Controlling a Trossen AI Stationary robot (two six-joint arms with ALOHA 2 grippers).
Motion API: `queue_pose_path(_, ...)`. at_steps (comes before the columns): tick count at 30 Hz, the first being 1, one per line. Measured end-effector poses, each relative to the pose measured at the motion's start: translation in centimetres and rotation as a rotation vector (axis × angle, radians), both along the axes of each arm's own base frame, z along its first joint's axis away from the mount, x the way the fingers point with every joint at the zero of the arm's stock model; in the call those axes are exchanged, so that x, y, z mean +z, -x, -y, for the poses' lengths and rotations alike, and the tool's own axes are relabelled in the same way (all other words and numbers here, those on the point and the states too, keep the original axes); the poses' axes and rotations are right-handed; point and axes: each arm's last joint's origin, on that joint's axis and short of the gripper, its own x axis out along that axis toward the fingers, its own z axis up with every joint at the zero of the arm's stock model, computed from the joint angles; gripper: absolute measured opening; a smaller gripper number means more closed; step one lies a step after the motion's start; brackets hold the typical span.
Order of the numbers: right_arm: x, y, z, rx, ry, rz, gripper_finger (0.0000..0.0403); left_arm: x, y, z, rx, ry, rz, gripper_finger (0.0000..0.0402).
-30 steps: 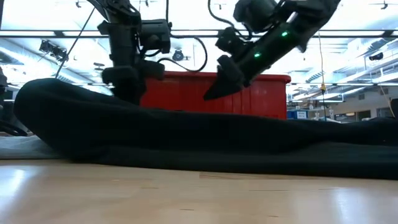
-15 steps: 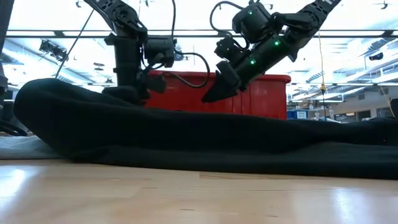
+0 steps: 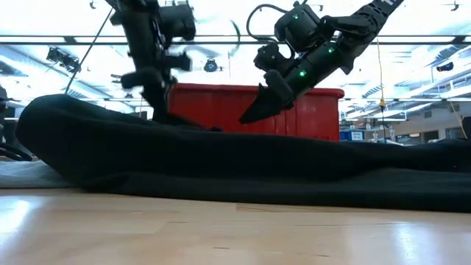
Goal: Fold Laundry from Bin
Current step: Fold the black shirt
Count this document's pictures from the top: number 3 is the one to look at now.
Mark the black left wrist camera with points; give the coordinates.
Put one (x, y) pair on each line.
(178, 62)

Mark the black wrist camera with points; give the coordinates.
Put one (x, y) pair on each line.
(272, 57)
(178, 62)

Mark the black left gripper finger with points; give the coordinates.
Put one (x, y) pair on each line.
(151, 92)

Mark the black overhead frame bar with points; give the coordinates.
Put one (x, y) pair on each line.
(404, 39)

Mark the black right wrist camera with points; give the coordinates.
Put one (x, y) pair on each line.
(272, 57)

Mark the black garment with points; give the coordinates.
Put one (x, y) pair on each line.
(221, 165)

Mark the round black ceiling camera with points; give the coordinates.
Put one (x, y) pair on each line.
(210, 65)

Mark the blue bin with white label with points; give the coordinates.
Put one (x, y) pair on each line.
(352, 135)

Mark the red plastic laundry bin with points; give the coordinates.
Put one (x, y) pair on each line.
(312, 114)

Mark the small black ceiling camera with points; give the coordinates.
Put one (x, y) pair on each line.
(445, 67)

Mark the grey Reebok t-shirt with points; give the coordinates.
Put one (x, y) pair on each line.
(29, 174)

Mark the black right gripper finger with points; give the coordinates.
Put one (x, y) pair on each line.
(268, 103)

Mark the black ceiling camera cluster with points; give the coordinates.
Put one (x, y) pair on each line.
(62, 59)

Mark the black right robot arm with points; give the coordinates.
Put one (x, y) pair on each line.
(346, 25)

